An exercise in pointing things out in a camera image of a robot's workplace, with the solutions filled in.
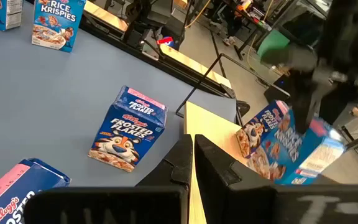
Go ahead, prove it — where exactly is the yellow hanging cable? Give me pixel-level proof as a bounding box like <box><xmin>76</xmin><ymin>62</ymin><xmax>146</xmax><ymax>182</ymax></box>
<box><xmin>183</xmin><ymin>0</ymin><xmax>213</xmax><ymax>29</ymax></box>

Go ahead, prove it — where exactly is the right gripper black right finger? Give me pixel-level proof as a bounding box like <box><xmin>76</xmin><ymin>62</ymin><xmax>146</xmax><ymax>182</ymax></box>
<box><xmin>194</xmin><ymin>134</ymin><xmax>358</xmax><ymax>224</ymax></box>

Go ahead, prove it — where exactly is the green bin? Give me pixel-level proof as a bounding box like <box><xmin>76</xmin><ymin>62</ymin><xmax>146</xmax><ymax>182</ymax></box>
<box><xmin>256</xmin><ymin>29</ymin><xmax>291</xmax><ymax>62</ymax></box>

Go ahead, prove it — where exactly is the blue-grey table mat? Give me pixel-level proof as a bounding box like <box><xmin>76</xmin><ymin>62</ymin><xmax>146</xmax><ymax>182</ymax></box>
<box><xmin>0</xmin><ymin>1</ymin><xmax>239</xmax><ymax>194</ymax></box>

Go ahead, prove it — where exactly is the person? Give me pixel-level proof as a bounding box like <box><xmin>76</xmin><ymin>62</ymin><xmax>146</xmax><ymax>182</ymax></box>
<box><xmin>216</xmin><ymin>0</ymin><xmax>245</xmax><ymax>47</ymax></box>

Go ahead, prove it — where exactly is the Frosted Flakes cereal box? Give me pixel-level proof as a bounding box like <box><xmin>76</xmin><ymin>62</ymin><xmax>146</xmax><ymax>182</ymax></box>
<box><xmin>0</xmin><ymin>157</ymin><xmax>71</xmax><ymax>224</ymax></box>
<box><xmin>88</xmin><ymin>85</ymin><xmax>169</xmax><ymax>173</ymax></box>
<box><xmin>235</xmin><ymin>100</ymin><xmax>290</xmax><ymax>159</ymax></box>

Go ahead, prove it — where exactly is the wooden shelf with black frame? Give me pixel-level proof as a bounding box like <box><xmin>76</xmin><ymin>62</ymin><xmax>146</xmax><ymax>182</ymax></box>
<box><xmin>175</xmin><ymin>52</ymin><xmax>291</xmax><ymax>224</ymax></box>

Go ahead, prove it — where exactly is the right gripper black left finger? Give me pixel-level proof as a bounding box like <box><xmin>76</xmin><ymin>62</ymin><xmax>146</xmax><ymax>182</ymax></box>
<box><xmin>23</xmin><ymin>133</ymin><xmax>194</xmax><ymax>224</ymax></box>

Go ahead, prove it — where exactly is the red white blue object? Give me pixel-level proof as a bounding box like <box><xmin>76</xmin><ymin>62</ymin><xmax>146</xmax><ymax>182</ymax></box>
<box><xmin>156</xmin><ymin>35</ymin><xmax>177</xmax><ymax>49</ymax></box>

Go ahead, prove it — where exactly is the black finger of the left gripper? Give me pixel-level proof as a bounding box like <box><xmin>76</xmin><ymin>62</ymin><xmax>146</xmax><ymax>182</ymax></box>
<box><xmin>318</xmin><ymin>89</ymin><xmax>354</xmax><ymax>126</ymax></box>
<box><xmin>290</xmin><ymin>71</ymin><xmax>322</xmax><ymax>136</ymax></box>

